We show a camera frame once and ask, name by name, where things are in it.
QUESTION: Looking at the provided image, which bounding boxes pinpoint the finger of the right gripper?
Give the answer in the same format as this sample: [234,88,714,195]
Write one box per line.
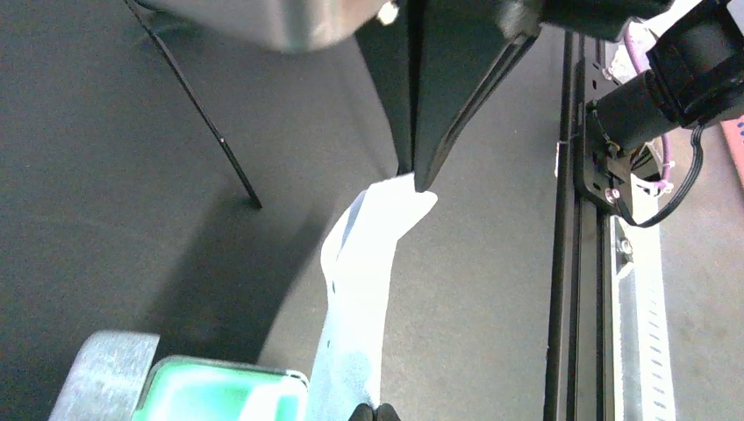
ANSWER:
[413,1,541,192]
[355,1,419,175]

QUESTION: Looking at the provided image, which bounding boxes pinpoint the blue-grey glasses case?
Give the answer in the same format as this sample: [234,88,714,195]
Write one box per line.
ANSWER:
[49,331,308,420]

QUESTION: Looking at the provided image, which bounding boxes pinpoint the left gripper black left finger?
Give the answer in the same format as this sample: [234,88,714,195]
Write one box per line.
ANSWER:
[348,403,376,421]

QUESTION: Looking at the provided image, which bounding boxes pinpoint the black sunglasses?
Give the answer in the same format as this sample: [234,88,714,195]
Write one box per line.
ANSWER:
[124,0,263,210]

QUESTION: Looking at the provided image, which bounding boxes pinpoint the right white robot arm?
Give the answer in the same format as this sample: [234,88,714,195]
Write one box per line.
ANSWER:
[356,1,743,227]

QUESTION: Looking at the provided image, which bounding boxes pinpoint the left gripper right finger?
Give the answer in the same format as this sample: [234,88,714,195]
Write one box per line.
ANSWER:
[376,403,401,421]

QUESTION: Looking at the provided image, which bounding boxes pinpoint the white slotted cable duct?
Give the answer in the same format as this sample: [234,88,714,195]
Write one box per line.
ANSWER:
[612,174,678,421]

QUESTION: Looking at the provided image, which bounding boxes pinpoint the pink plastic basket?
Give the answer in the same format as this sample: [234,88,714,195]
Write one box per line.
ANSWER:
[720,116,744,185]

